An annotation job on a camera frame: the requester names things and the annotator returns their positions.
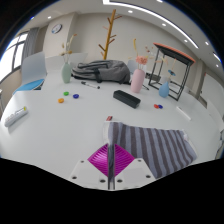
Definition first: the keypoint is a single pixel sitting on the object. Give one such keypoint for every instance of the orange round magnet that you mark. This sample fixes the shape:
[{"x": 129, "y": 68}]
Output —
[{"x": 61, "y": 100}]

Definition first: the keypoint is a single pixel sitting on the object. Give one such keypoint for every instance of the black and white marker pen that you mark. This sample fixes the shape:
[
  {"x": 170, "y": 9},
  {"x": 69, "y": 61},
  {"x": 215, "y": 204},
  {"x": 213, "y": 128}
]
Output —
[{"x": 90, "y": 85}]

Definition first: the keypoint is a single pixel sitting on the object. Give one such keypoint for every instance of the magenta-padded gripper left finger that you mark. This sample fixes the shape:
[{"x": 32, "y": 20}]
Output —
[{"x": 100, "y": 161}]

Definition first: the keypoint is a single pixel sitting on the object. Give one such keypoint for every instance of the ceiling lights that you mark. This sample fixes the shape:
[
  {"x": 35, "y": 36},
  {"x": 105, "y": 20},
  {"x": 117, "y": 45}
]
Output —
[{"x": 140, "y": 8}]

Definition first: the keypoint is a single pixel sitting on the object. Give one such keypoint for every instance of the round wall clock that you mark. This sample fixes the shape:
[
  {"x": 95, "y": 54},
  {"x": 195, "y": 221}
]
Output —
[{"x": 56, "y": 28}]

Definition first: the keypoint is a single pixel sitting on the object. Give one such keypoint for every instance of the black rectangular case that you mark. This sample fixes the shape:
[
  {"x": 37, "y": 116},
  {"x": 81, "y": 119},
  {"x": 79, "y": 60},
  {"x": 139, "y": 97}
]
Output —
[{"x": 126, "y": 99}]

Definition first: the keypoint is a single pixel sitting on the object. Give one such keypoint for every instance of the green round magnet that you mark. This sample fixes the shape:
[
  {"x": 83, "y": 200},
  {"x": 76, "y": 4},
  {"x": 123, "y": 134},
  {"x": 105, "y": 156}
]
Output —
[{"x": 66, "y": 93}]

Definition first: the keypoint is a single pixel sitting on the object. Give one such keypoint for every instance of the wooden coat rack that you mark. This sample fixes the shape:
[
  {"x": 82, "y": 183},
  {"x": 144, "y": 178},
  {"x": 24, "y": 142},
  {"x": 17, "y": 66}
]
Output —
[{"x": 109, "y": 36}]

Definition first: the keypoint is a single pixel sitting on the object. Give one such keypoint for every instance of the green vase with dried stems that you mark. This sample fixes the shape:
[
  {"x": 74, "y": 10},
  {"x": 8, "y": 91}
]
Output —
[{"x": 66, "y": 74}]

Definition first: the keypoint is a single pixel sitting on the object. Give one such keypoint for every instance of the grey striped towel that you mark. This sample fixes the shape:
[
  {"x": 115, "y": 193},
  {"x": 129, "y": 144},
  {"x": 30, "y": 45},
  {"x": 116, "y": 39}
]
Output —
[{"x": 156, "y": 146}]

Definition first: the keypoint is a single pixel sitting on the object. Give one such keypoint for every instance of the blue round magnet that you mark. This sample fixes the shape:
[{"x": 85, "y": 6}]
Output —
[
  {"x": 160, "y": 107},
  {"x": 76, "y": 96}
]

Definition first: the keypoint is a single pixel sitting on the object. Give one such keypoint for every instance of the small red clip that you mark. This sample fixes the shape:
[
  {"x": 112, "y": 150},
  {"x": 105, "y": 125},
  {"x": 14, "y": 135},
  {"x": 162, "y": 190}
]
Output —
[{"x": 109, "y": 118}]

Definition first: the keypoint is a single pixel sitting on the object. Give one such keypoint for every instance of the window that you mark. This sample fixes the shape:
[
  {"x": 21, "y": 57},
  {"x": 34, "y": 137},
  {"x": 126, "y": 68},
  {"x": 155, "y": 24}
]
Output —
[{"x": 10, "y": 56}]

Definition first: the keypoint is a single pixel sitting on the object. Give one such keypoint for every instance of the white chair with blue seat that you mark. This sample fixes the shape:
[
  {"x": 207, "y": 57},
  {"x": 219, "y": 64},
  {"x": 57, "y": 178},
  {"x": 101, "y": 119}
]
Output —
[{"x": 33, "y": 70}]

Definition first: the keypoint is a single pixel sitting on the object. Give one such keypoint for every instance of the white flat bar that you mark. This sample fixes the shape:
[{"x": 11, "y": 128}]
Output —
[{"x": 183, "y": 113}]

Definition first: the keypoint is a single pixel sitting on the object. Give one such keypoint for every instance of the white remote control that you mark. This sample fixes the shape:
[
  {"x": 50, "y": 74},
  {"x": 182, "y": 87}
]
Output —
[{"x": 15, "y": 116}]

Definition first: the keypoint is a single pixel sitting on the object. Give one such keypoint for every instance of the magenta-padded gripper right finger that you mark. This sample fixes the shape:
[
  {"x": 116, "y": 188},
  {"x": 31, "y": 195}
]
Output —
[{"x": 123, "y": 161}]

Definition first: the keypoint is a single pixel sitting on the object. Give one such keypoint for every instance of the blue vase with flowers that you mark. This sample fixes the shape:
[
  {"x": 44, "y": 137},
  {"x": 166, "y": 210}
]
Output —
[{"x": 164, "y": 90}]

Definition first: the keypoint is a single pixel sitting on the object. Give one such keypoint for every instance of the grey backpack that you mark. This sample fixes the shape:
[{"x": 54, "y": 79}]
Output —
[{"x": 103, "y": 70}]

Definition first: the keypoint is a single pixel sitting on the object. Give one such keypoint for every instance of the red round magnet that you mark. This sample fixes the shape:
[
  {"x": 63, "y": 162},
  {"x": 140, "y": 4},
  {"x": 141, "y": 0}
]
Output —
[{"x": 156, "y": 106}]

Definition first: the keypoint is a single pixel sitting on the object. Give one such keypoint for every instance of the pink vase with flowers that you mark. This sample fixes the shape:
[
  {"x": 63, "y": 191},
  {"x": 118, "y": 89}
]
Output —
[{"x": 137, "y": 81}]

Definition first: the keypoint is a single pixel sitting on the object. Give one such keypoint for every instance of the grey curtain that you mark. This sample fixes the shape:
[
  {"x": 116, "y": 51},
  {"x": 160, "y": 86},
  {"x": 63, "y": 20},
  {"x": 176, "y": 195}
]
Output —
[{"x": 29, "y": 43}]

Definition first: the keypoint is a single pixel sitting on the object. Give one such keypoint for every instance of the black-framed orange-topped side table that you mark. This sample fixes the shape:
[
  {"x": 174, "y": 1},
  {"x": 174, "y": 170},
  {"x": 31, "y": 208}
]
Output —
[{"x": 175, "y": 50}]

